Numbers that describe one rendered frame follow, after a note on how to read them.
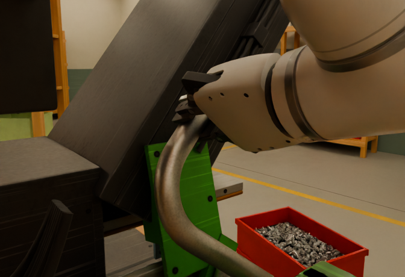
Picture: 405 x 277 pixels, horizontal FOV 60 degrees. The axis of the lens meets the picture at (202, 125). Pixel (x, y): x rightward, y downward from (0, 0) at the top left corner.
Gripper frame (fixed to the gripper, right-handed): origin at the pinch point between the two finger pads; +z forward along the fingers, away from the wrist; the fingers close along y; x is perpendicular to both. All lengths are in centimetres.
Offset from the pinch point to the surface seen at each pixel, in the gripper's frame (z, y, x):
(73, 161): 22.0, 4.5, 8.5
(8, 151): 35.4, 11.9, 10.9
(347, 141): 259, -358, -310
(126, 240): 60, -29, 9
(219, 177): 29.3, -26.4, -10.2
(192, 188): 11.8, -11.1, 2.8
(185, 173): 11.8, -8.6, 1.7
